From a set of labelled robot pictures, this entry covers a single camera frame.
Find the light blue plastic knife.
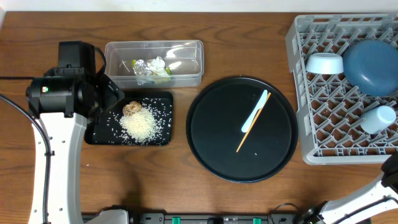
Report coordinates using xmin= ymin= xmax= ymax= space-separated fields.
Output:
xmin=241 ymin=90 xmax=268 ymax=133

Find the white rice pile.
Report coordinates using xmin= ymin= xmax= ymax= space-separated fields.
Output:
xmin=93 ymin=98 xmax=172 ymax=146

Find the light blue cup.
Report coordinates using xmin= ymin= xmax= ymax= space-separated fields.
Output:
xmin=360 ymin=105 xmax=396 ymax=134

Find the light blue bowl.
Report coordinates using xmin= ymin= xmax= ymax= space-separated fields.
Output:
xmin=305 ymin=52 xmax=344 ymax=75

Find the wooden chopstick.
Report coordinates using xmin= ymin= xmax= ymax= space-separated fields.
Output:
xmin=236 ymin=92 xmax=271 ymax=152

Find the white tissue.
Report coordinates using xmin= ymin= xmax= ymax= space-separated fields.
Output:
xmin=147 ymin=57 xmax=169 ymax=76

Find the yellow snack wrapper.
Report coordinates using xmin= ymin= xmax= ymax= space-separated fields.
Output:
xmin=132 ymin=59 xmax=171 ymax=85

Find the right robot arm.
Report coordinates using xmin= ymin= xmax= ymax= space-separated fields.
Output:
xmin=294 ymin=154 xmax=397 ymax=223

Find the black rectangular tray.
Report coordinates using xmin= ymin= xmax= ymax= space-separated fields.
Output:
xmin=84 ymin=90 xmax=174 ymax=146

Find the grey dishwasher rack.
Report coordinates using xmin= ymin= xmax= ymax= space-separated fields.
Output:
xmin=285 ymin=13 xmax=397 ymax=165

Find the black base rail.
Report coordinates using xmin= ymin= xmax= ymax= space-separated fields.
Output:
xmin=129 ymin=213 xmax=295 ymax=224

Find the blue plate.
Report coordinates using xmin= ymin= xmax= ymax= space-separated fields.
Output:
xmin=343 ymin=40 xmax=397 ymax=96

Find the brown mushroom food scrap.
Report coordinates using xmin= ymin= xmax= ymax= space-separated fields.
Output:
xmin=123 ymin=101 xmax=142 ymax=116

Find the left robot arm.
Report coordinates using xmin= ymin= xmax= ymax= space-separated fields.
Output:
xmin=26 ymin=75 xmax=124 ymax=223

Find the clear plastic bin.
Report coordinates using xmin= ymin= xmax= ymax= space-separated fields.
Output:
xmin=105 ymin=40 xmax=205 ymax=89

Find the black round tray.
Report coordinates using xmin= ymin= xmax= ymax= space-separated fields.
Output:
xmin=186 ymin=77 xmax=299 ymax=183

